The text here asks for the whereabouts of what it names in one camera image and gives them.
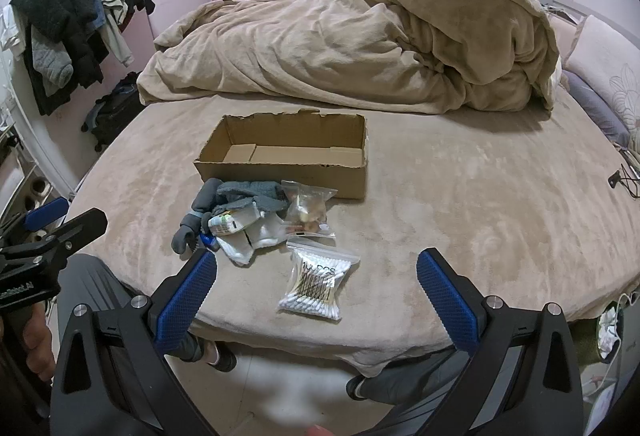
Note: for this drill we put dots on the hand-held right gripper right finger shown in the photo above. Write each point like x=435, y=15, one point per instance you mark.
x=445, y=295

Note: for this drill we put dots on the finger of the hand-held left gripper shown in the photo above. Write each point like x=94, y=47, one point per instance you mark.
x=82, y=225
x=46, y=212

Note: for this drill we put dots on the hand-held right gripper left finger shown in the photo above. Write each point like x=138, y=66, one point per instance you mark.
x=186, y=295

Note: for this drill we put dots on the blue packet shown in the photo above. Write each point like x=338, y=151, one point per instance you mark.
x=207, y=241

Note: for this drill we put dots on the grey glove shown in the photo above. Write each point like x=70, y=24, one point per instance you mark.
x=192, y=221

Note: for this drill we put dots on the small white labelled tube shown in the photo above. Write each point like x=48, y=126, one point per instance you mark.
x=232, y=222

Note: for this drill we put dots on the grey knit sock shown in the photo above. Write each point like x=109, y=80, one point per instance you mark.
x=255, y=193

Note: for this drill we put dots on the bag of cotton swabs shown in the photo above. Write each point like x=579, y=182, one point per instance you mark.
x=317, y=281

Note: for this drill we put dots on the clear snack bag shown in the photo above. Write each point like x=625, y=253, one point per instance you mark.
x=309, y=208

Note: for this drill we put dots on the cardboard box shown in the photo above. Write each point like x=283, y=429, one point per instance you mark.
x=305, y=178

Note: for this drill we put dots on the person's left hand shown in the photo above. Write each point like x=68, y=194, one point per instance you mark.
x=35, y=351

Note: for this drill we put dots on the person's right hand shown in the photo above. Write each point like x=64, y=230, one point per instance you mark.
x=316, y=431

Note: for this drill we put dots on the white shoe rack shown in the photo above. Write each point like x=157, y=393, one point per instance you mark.
x=20, y=156

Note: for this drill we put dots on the person's left shoe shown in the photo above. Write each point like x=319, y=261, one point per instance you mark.
x=222, y=357

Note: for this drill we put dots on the person's shoe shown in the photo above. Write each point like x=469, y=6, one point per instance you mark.
x=357, y=387
x=222, y=357

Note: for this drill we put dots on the bed with beige sheet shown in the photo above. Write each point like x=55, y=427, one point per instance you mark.
x=475, y=226

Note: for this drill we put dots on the person's right leg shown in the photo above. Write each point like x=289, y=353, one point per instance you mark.
x=430, y=376

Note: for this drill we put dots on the black suitcase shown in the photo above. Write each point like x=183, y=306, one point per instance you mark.
x=112, y=116

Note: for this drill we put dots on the person's right shoe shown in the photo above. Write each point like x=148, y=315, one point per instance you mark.
x=357, y=387

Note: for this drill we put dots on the grey garment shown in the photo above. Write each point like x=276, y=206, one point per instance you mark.
x=52, y=59

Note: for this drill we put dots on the cream garment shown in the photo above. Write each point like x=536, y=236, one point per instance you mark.
x=114, y=16

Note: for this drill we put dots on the black jackets on rack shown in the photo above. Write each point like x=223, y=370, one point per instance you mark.
x=65, y=1

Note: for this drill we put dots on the grey pillow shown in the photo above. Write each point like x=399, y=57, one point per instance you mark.
x=592, y=109

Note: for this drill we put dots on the beige fleece blanket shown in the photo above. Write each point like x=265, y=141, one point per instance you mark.
x=350, y=46

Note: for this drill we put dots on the white floral pillow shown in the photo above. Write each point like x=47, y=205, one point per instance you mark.
x=607, y=66

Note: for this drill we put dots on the grey bed headboard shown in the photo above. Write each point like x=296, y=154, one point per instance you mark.
x=565, y=2

